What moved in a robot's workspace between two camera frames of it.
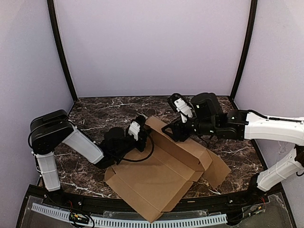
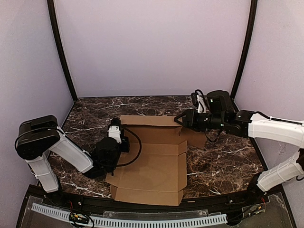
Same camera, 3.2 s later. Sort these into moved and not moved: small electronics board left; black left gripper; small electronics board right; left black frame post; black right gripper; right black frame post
Moved: black right gripper; black left gripper
Not moved: right black frame post; small electronics board left; left black frame post; small electronics board right
